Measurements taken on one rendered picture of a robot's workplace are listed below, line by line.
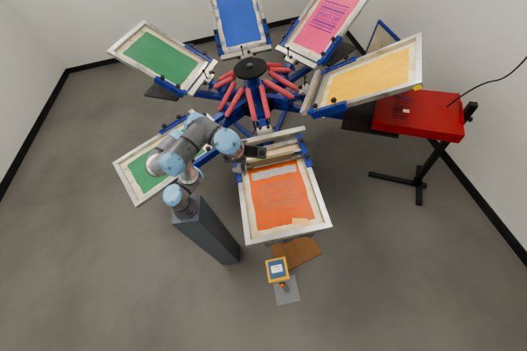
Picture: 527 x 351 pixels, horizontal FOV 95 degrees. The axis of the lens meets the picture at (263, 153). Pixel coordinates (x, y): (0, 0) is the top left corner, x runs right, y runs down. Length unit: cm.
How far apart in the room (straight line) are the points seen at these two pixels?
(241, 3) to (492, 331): 386
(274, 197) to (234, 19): 215
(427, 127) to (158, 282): 282
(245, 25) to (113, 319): 333
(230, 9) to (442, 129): 248
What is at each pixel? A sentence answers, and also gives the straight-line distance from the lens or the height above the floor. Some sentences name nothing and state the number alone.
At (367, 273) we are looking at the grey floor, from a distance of 270.
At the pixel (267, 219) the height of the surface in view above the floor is 95.
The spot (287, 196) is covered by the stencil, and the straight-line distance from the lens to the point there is 183.
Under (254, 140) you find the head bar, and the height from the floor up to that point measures 104.
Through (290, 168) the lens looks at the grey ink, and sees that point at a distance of 193.
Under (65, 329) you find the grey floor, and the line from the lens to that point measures 345.
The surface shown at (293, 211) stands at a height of 95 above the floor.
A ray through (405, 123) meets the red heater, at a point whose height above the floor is 111.
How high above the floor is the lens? 259
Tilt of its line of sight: 53 degrees down
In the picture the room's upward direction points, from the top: 13 degrees counter-clockwise
